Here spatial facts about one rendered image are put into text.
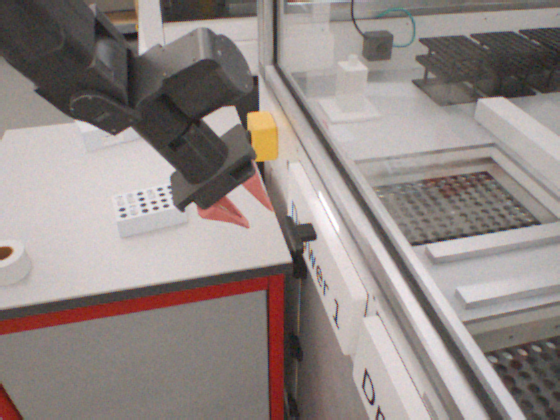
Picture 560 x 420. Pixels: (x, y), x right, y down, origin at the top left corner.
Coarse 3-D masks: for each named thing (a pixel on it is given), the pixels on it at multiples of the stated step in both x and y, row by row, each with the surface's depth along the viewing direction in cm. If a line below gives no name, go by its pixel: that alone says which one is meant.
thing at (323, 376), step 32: (288, 288) 109; (288, 320) 115; (320, 320) 83; (288, 352) 122; (320, 352) 86; (288, 384) 129; (320, 384) 90; (352, 384) 69; (288, 416) 132; (320, 416) 94; (352, 416) 72
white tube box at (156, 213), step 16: (128, 192) 91; (144, 192) 91; (160, 192) 91; (128, 208) 87; (144, 208) 87; (160, 208) 87; (176, 208) 88; (128, 224) 86; (144, 224) 87; (160, 224) 88; (176, 224) 90
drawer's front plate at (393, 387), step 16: (368, 320) 50; (368, 336) 50; (384, 336) 49; (368, 352) 50; (384, 352) 47; (368, 368) 51; (384, 368) 46; (400, 368) 46; (368, 384) 52; (384, 384) 47; (400, 384) 44; (384, 400) 48; (400, 400) 44; (416, 400) 43; (384, 416) 48; (400, 416) 44; (416, 416) 42
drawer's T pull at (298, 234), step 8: (288, 216) 67; (288, 224) 66; (304, 224) 66; (288, 232) 65; (296, 232) 64; (304, 232) 64; (312, 232) 64; (296, 240) 63; (304, 240) 64; (312, 240) 65; (296, 248) 62
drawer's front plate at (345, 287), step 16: (304, 176) 72; (304, 192) 69; (288, 208) 80; (304, 208) 69; (320, 208) 66; (320, 224) 63; (320, 240) 63; (336, 240) 61; (304, 256) 74; (320, 256) 64; (336, 256) 58; (320, 272) 66; (336, 272) 58; (352, 272) 56; (320, 288) 67; (336, 288) 59; (352, 288) 54; (352, 304) 54; (352, 320) 55; (336, 336) 62; (352, 336) 57; (352, 352) 59
